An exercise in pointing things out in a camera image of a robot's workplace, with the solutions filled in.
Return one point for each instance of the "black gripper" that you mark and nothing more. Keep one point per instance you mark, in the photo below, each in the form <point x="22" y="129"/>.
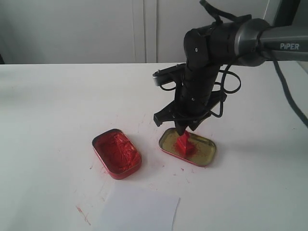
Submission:
<point x="192" y="99"/>

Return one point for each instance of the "red plastic stamp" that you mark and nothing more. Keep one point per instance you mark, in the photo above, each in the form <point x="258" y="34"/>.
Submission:
<point x="184" y="146"/>

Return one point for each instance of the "red ink tin box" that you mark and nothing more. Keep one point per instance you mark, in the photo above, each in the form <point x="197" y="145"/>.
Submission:
<point x="117" y="153"/>

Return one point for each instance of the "white paper sheet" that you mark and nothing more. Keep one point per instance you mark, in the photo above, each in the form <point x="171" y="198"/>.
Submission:
<point x="133" y="208"/>

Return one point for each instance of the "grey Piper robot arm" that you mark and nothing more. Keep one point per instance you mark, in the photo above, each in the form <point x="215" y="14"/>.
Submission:
<point x="212" y="50"/>

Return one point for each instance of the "gold tin lid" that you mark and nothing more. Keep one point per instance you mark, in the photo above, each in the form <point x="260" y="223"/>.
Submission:
<point x="205" y="149"/>

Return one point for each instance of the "white cabinet doors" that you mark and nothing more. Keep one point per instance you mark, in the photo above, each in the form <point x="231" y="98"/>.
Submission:
<point x="97" y="31"/>

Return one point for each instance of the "dark door frame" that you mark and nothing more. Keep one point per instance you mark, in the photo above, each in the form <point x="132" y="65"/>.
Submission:
<point x="286" y="12"/>

